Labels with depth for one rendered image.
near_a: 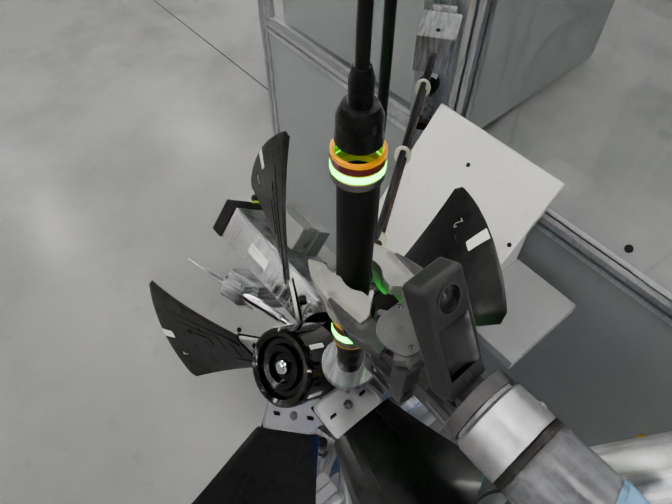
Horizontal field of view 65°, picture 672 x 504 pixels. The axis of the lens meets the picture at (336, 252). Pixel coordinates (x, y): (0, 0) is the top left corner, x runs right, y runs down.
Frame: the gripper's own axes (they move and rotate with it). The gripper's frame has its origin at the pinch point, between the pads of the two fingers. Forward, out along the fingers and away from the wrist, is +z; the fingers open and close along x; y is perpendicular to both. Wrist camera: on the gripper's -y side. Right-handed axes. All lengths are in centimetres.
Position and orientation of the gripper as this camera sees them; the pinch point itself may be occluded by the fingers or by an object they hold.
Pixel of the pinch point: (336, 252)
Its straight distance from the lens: 53.2
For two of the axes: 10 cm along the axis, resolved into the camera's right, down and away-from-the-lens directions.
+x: 7.7, -5.0, 3.9
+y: 0.0, 6.1, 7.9
